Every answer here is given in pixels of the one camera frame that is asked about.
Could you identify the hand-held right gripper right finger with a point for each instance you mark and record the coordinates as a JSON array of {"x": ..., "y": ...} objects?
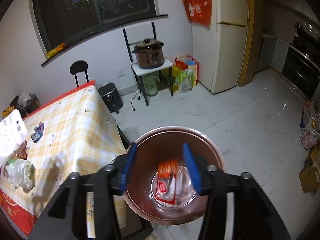
[{"x": 191, "y": 166}]

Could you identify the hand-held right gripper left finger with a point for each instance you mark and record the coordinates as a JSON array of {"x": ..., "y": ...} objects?
[{"x": 128, "y": 166}]

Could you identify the clear wrapper with red print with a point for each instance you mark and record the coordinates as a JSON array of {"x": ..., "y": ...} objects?
[{"x": 166, "y": 187}]

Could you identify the yellow plaid tablecloth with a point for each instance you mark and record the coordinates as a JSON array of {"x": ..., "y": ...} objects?
[{"x": 75, "y": 130}]

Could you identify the black air fryer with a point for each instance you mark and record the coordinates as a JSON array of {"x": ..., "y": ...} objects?
[{"x": 110, "y": 97}]

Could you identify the green thermos jug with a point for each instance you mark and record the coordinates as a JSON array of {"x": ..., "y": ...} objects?
[{"x": 151, "y": 85}]

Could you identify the yellow green plastic bag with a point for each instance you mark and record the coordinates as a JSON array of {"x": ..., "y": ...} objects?
[{"x": 183, "y": 80}]

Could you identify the black rack with white shelf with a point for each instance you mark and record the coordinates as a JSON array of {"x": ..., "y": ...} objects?
[{"x": 140, "y": 71}]

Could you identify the purple foil wrapper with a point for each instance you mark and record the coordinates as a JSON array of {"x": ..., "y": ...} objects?
[{"x": 38, "y": 132}]

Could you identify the red and yellow shopping bag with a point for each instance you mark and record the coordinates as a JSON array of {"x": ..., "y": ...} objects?
[{"x": 182, "y": 62}]

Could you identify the crumpled white plastic bag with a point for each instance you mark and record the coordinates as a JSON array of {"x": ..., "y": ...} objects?
[{"x": 21, "y": 173}]

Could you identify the black round-back chair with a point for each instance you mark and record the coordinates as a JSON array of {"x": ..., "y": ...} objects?
[{"x": 78, "y": 67}]

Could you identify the brown electric pressure cooker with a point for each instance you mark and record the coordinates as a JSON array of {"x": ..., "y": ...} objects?
[{"x": 150, "y": 55}]

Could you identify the cream refrigerator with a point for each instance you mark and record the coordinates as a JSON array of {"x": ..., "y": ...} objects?
[{"x": 225, "y": 55}]

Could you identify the brown cardboard box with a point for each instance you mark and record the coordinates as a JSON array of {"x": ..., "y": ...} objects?
[{"x": 310, "y": 175}]

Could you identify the white flat board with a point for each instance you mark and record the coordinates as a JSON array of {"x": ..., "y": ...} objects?
[{"x": 11, "y": 132}]

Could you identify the yellow brown snack bag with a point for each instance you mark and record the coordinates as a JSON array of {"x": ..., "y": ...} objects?
[{"x": 8, "y": 111}]

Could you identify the yellow snack packet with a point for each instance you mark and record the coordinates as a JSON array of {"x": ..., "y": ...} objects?
[{"x": 56, "y": 50}]

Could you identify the grey kitchen cabinet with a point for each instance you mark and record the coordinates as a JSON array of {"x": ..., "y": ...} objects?
[{"x": 275, "y": 55}]

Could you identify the built-in black oven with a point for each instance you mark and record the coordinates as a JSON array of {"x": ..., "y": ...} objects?
[{"x": 300, "y": 62}]

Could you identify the red printed hanging cloth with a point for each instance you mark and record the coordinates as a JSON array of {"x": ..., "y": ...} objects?
[{"x": 197, "y": 7}]

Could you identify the dark window with black sill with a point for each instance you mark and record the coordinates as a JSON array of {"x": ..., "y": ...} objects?
[{"x": 75, "y": 5}]

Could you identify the white wall socket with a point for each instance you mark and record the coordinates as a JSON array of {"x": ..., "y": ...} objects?
[{"x": 121, "y": 73}]

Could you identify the wooden door frame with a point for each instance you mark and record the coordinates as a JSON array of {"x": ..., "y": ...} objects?
[{"x": 252, "y": 42}]

